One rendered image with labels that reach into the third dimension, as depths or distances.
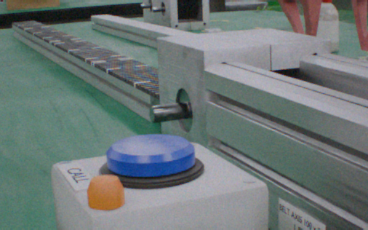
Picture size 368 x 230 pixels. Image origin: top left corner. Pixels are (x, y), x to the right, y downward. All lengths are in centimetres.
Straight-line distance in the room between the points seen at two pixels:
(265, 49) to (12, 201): 20
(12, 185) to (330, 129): 26
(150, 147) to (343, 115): 9
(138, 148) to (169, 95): 21
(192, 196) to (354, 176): 8
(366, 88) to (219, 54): 10
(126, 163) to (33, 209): 17
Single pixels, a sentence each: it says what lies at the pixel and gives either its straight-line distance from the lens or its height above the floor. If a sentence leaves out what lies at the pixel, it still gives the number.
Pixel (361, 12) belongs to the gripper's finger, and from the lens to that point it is 76.
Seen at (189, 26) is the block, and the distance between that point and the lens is 144.
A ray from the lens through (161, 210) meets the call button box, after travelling 27.
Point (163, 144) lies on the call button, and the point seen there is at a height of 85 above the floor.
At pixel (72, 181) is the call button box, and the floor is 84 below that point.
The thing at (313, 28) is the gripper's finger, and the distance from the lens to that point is 68.
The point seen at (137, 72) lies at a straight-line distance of 73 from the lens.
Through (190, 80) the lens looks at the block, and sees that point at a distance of 46.
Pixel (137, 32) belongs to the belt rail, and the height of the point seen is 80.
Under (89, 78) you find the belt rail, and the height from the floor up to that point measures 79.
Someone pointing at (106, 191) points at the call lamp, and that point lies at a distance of 26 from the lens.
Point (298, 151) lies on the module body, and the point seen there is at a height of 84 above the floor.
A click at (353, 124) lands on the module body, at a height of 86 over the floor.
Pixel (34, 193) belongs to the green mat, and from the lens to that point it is 48.
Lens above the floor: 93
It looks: 13 degrees down
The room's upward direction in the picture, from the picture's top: 3 degrees counter-clockwise
